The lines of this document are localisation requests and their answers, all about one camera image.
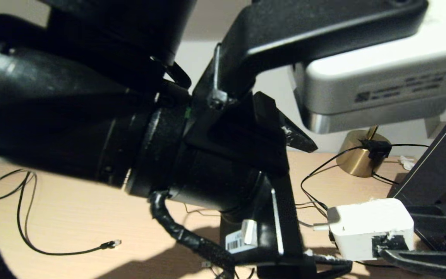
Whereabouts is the black inline lamp switch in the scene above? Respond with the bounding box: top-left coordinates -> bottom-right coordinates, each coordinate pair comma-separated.
360,139 -> 391,160

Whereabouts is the white crumpled wrapper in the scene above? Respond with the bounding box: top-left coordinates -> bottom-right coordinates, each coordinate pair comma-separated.
399,155 -> 415,171

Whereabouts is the black ethernet cable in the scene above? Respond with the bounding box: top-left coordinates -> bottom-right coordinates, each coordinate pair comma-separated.
0,169 -> 123,256

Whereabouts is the white power adapter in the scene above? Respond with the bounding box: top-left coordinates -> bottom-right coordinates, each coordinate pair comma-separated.
327,198 -> 415,261

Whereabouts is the black cable with white tip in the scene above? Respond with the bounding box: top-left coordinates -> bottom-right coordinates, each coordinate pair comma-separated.
202,260 -> 256,279

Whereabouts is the black box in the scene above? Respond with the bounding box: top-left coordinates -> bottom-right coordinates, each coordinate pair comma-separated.
388,122 -> 446,279

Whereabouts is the black lamp power cord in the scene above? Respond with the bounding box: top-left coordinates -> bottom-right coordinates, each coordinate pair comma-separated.
300,145 -> 364,212

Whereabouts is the thin black lamp cord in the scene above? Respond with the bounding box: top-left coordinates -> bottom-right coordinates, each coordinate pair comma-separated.
372,143 -> 429,186

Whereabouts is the black braided cable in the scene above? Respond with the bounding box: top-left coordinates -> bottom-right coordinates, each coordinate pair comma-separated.
148,191 -> 240,279

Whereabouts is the brass desk lamp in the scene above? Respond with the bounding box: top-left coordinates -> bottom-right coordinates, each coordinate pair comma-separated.
336,125 -> 392,178

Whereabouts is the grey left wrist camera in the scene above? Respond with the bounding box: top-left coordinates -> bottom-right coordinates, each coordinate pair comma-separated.
192,0 -> 446,134

